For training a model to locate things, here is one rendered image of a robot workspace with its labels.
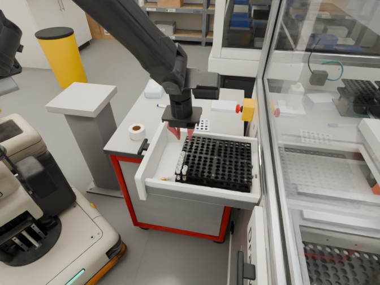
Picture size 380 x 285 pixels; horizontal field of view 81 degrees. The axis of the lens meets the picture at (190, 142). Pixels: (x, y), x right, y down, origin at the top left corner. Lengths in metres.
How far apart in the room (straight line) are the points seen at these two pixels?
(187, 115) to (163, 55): 0.20
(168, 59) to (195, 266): 1.25
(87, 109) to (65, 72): 1.96
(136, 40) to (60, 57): 2.75
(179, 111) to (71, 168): 1.64
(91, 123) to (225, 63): 0.85
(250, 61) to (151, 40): 1.03
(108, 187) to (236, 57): 1.27
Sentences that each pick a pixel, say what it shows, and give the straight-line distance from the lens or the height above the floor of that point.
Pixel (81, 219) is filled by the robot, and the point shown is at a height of 0.28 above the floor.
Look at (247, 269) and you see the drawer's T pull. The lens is 0.53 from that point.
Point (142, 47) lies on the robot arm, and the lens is 0.41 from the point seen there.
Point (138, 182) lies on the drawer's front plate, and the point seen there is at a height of 0.91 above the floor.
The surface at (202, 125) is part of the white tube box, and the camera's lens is 0.99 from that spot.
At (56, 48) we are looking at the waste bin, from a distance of 3.10.
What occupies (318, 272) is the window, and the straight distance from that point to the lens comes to 0.35.
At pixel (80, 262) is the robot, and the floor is 0.28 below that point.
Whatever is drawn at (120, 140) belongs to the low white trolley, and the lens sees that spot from 1.01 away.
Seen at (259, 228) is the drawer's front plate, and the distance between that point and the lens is 0.55.
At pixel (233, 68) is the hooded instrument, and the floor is 0.85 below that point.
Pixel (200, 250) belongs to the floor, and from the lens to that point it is 1.51.
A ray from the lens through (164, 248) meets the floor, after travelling 1.52.
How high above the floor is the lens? 1.40
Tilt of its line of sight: 42 degrees down
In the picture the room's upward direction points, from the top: straight up
